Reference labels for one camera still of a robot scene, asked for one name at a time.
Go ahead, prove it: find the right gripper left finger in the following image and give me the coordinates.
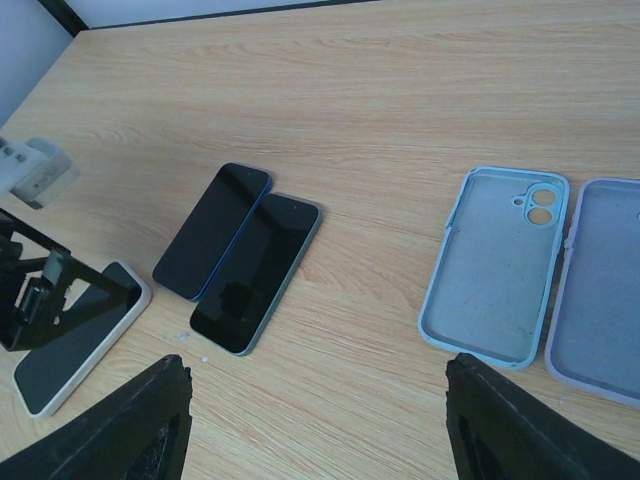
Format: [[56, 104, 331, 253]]
[[1, 354, 193, 479]]

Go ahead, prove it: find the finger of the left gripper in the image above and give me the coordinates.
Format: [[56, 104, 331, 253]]
[[1, 210, 143, 352]]

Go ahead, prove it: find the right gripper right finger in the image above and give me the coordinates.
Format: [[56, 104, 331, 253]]
[[446, 353, 639, 479]]

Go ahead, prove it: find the lilac phone case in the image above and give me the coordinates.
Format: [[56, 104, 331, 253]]
[[544, 177, 639, 407]]

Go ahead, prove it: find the black phone green edge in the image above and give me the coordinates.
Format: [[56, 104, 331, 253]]
[[190, 193, 322, 356]]

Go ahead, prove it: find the black phone blue edge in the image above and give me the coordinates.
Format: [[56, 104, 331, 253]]
[[152, 163, 272, 301]]

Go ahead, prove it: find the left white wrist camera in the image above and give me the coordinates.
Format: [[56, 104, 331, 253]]
[[1, 137, 79, 210]]

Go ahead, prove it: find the black enclosure frame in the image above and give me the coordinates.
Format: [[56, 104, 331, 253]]
[[39, 0, 354, 37]]

